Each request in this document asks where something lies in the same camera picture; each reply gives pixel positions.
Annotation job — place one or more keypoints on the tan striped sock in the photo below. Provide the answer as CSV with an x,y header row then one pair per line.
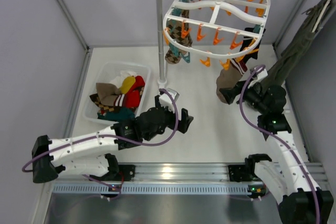
x,y
229,78
110,95

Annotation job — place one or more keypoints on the brown argyle sock long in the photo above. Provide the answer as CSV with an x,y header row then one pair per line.
x,y
106,109

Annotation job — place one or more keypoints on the red sock in basket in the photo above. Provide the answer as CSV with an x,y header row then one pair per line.
x,y
135,93

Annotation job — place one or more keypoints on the white clip sock hanger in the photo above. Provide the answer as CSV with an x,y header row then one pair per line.
x,y
176,27

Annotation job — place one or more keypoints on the olive green hanging garment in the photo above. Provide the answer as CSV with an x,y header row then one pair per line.
x,y
299,45

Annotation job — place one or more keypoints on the teal clip on rim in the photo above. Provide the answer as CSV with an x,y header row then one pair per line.
x,y
186,57

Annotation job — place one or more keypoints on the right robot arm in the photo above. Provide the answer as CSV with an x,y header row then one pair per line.
x,y
299,197

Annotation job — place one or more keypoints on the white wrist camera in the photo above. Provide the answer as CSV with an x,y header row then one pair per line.
x,y
259,76
165,99

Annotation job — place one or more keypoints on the black white-striped sock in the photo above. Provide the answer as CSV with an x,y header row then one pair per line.
x,y
246,42

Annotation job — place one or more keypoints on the teal sock in basket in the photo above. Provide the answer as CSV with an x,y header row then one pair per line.
x,y
119,115

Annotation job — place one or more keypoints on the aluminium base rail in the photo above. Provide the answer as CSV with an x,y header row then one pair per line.
x,y
162,179

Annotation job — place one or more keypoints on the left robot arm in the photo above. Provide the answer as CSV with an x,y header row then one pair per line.
x,y
94,154

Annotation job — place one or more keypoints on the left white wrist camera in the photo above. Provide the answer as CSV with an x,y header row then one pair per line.
x,y
165,99

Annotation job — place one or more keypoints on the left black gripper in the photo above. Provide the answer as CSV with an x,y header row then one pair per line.
x,y
178,120

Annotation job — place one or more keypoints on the yellow sock in basket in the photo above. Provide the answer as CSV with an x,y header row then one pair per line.
x,y
127,84

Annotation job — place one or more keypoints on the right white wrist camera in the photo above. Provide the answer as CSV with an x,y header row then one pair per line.
x,y
259,76

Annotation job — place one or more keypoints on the white sock in basket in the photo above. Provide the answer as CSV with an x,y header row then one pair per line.
x,y
118,80

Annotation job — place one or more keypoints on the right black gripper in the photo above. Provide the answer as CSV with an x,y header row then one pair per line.
x,y
238,92

